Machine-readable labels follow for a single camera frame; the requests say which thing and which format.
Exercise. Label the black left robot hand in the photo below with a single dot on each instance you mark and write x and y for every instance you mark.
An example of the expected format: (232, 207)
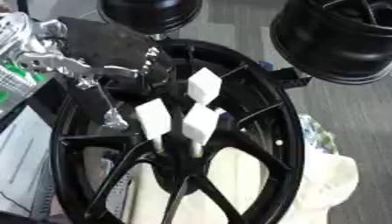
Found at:
(109, 46)

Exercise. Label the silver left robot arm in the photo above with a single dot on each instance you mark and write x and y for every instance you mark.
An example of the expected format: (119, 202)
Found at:
(30, 55)

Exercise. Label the black wheel rim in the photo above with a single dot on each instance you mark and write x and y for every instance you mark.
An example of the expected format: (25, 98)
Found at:
(331, 38)
(150, 14)

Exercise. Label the black spoked wheel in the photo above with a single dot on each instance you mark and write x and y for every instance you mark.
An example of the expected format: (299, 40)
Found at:
(265, 122)

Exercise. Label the pale grey flat board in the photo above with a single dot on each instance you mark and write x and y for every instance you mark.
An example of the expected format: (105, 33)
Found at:
(20, 163)

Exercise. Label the black wheel stand bracket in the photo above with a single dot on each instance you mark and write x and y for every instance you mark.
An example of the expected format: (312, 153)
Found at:
(288, 78)

